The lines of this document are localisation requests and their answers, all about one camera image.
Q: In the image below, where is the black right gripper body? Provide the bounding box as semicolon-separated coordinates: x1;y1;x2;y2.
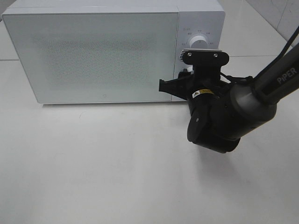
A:
180;49;229;114

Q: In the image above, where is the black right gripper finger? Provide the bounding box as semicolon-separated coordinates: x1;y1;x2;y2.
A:
178;70;194;81
159;78;193;101

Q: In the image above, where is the white rotary knob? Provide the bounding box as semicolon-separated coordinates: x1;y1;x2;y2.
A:
187;66;193;72
189;35;208;49

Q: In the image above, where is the white microwave door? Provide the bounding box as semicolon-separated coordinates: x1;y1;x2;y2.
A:
3;13;178;104

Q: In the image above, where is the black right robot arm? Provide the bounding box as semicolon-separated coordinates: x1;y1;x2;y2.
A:
159;47;299;153

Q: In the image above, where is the white microwave oven body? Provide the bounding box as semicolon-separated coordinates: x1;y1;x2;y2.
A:
1;0;225;102

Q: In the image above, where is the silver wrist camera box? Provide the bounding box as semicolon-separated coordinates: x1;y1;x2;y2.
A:
179;48;222;62

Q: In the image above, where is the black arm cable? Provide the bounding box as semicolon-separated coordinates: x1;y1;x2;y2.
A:
219;29;299;84

